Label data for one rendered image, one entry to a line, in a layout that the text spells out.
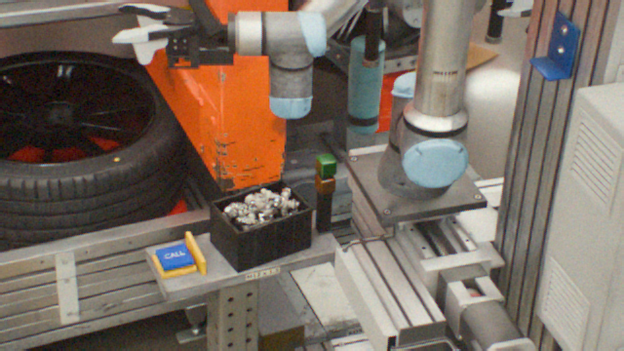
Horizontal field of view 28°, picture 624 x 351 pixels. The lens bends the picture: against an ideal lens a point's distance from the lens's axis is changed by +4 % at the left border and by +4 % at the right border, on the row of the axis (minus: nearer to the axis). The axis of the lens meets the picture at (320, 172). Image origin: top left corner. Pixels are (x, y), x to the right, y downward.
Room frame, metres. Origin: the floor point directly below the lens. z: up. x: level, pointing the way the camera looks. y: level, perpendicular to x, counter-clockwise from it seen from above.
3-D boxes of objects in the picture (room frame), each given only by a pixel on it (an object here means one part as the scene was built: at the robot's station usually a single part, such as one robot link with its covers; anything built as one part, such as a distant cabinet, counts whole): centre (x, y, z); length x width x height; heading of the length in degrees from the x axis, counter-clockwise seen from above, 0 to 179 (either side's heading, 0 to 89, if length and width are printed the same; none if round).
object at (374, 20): (2.58, -0.11, 0.83); 0.04 x 0.04 x 0.16
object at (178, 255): (2.13, 0.32, 0.47); 0.07 x 0.07 x 0.02; 25
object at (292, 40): (1.83, 0.06, 1.21); 0.11 x 0.08 x 0.09; 96
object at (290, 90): (1.85, 0.06, 1.12); 0.11 x 0.08 x 0.11; 6
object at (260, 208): (2.21, 0.13, 0.51); 0.20 x 0.14 x 0.13; 124
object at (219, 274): (2.20, 0.17, 0.44); 0.43 x 0.17 x 0.03; 115
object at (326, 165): (2.28, -0.01, 0.64); 0.04 x 0.04 x 0.04; 25
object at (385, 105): (2.90, -0.15, 0.48); 0.16 x 0.12 x 0.17; 25
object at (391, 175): (1.99, -0.19, 0.87); 0.15 x 0.15 x 0.10
